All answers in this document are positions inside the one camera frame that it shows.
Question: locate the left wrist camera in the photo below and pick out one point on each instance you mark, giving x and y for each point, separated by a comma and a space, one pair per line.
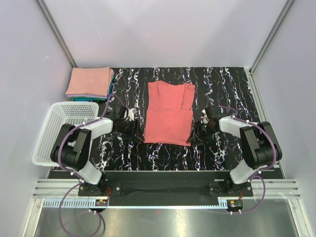
130, 116

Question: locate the red t shirt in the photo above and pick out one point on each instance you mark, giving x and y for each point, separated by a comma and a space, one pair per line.
169, 115

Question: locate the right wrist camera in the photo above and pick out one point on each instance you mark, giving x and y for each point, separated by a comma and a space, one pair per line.
204, 117

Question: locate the folded lilac t shirt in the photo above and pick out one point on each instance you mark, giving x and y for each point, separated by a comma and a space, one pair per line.
86, 96

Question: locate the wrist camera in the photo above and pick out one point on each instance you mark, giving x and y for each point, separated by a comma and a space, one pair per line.
130, 116
204, 117

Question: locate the folded pink t shirt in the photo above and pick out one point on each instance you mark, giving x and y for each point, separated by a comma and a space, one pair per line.
90, 81

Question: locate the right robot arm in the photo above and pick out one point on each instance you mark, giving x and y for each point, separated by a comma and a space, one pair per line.
259, 145

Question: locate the white slotted cable duct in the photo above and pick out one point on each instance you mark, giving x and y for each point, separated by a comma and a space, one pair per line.
100, 203

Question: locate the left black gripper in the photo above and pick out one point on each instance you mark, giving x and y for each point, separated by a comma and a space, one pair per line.
135, 132

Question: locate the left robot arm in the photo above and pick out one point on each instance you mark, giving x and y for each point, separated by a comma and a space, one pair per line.
73, 144

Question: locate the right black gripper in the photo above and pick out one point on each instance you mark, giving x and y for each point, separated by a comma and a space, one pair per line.
201, 139

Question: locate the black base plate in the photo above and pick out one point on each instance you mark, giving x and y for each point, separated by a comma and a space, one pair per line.
179, 186

